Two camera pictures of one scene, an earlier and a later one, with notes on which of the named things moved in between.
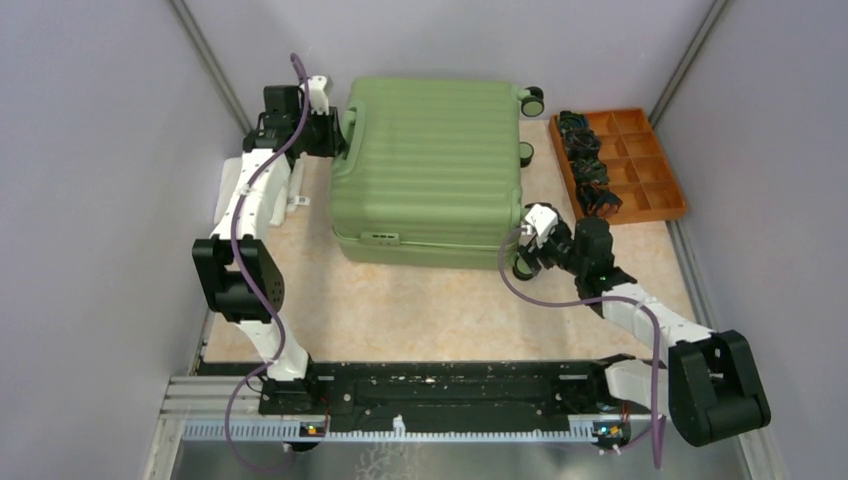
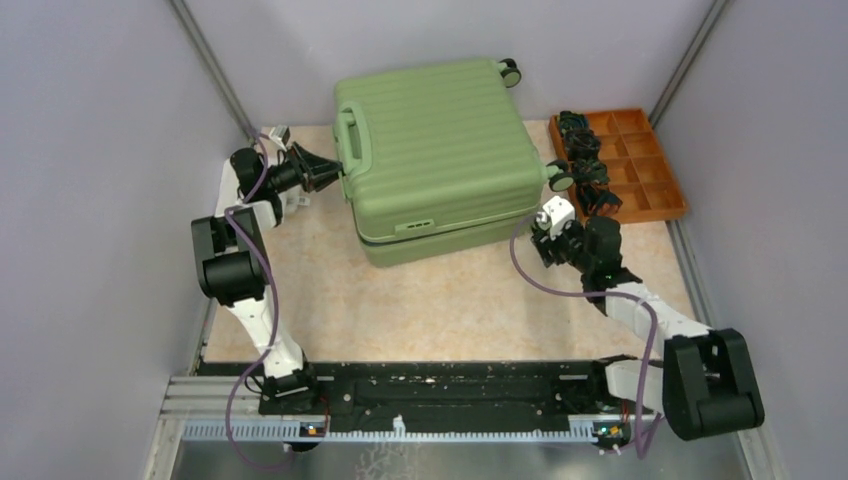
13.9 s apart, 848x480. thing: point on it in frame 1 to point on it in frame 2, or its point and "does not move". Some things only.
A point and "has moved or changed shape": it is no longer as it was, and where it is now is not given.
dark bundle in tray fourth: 595,198 does not move
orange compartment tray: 637,167 does not move
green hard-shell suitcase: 427,173 has moved or changed shape
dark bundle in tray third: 590,171 does not move
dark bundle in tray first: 575,126 does not move
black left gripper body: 320,132 to 294,169
